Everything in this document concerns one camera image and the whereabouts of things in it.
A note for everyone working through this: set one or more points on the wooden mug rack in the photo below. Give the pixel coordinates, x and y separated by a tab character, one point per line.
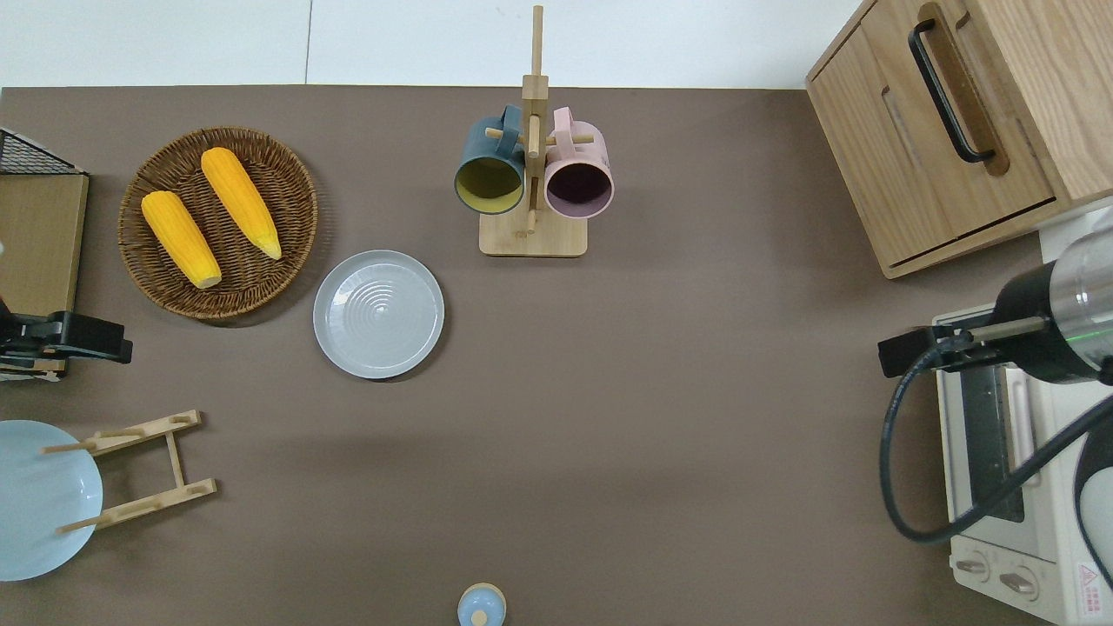
532	236

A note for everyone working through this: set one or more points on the wooden board shelf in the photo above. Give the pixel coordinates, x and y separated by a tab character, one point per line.
39	243

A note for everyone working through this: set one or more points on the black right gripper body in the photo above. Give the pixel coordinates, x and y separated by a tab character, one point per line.
955	353

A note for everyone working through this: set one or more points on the short yellow corn cob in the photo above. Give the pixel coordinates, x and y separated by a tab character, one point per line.
180	238

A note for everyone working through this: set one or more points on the light blue plate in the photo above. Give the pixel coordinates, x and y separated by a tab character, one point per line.
35	513

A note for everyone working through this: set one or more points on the dark teal mug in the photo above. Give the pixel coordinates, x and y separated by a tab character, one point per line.
476	153

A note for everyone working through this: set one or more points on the pink mug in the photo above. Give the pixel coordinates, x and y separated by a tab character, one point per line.
588	153

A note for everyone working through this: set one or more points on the cream toaster oven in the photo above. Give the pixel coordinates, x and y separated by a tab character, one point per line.
1000	556

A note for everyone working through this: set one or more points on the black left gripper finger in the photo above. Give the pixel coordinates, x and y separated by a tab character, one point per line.
104	351
94	327

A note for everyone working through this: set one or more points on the wooden plate rack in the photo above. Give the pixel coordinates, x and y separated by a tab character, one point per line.
176	461

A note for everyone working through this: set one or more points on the brown wicker basket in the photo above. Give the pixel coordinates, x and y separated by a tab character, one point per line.
291	204

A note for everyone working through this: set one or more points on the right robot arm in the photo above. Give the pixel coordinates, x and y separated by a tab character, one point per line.
1056	322

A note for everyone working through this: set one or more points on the gray round plate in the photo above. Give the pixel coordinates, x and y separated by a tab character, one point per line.
378	315

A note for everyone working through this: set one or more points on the long yellow corn cob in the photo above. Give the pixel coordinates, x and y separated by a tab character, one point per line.
240	201

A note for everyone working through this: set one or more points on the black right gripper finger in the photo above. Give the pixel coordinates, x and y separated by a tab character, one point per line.
909	362
906	343

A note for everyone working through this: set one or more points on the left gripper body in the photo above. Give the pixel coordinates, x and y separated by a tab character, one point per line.
35	337

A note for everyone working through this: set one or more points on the wooden cabinet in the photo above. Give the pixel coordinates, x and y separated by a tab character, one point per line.
869	156

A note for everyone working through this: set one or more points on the blue jar with wooden knob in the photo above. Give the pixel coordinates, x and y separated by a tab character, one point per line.
481	605

